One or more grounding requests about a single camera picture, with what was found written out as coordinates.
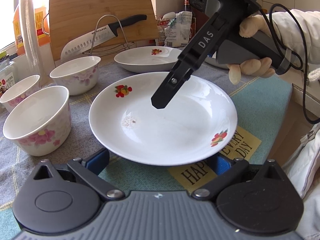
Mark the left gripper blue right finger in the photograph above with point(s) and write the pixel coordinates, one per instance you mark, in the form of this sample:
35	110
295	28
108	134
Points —
220	164

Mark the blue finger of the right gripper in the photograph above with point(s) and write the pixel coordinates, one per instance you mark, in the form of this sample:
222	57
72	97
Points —
179	74

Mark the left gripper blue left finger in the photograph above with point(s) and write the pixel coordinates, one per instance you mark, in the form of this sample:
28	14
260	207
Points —
97	161

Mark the white plate fruit print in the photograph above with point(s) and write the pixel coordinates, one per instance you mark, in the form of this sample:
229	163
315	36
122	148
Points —
148	59
197	123

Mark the white sleeve forearm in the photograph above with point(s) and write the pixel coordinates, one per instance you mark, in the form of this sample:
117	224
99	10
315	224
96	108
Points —
299	31

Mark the right gloved hand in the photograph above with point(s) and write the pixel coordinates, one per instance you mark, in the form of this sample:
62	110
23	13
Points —
261	65

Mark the dark soy sauce bottle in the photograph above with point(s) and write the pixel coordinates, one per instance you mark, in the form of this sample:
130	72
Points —
187	6

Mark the white plastic food bag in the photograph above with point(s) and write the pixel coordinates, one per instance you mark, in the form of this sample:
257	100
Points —
174	29

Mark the grey checked table mat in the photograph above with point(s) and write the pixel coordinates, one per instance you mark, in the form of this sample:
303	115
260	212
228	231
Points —
261	106

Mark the bamboo cutting board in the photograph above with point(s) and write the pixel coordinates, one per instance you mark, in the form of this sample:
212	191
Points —
69	19

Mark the glass jar green lid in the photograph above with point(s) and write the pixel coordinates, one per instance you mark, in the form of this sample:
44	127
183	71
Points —
8	72

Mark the orange oil bottle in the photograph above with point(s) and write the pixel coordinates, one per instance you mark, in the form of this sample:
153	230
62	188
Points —
40	23

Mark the plastic wrap roll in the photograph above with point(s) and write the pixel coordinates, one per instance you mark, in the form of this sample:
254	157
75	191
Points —
29	35

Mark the metal wire rack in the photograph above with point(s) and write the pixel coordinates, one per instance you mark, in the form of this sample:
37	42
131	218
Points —
109	31

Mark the santoku knife black handle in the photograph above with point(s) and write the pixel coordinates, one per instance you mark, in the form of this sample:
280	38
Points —
73	48

